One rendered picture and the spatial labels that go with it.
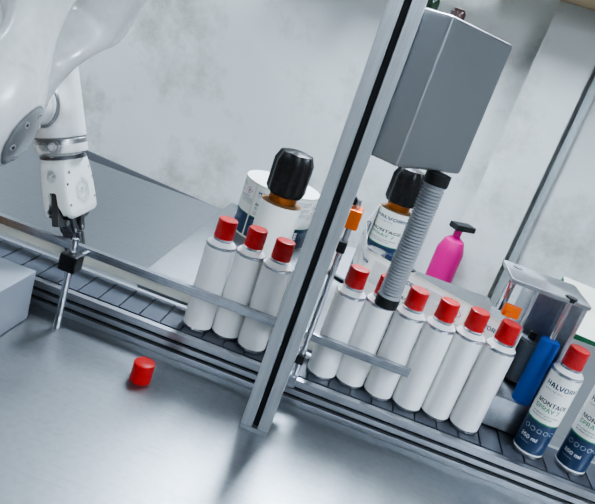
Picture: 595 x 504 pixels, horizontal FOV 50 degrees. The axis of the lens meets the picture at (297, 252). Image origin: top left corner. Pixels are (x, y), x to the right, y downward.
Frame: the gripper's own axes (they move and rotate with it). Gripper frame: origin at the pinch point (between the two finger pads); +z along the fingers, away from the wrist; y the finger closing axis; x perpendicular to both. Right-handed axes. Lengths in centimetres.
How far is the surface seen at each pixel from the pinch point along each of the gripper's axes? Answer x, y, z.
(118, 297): -7.7, -1.3, 9.6
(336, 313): -46.5, -2.7, 10.5
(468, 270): -96, 278, 93
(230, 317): -28.2, -2.0, 12.3
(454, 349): -66, -1, 17
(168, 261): -8.5, 21.2, 9.9
